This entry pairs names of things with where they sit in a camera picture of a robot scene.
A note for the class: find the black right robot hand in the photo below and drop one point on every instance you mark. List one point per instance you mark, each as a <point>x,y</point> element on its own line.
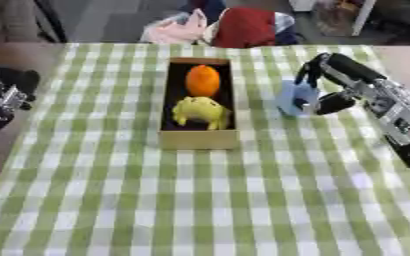
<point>348,70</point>

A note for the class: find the yellow soft toy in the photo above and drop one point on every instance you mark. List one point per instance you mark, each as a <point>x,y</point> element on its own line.
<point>200,111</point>

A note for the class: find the tan cardboard box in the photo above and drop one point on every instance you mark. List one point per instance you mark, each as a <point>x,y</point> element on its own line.
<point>198,138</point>

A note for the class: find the white furniture frame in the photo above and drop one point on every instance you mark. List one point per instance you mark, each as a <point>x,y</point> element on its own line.
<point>360,16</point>

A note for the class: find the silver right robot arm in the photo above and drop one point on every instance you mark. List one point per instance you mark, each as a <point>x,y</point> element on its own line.
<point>398,115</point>

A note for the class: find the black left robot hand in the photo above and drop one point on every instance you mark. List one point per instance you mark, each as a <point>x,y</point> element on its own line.
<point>13,80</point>

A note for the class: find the light blue soft toy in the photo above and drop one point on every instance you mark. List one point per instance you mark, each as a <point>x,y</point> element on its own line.
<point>296,98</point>

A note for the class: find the red and white bag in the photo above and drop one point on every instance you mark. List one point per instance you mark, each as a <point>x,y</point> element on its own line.
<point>246,26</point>

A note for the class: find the orange toy fruit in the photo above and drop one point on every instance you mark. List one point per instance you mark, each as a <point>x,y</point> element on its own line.
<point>202,80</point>

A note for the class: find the pink bag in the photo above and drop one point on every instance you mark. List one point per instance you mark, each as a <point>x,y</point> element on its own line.
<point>176,30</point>

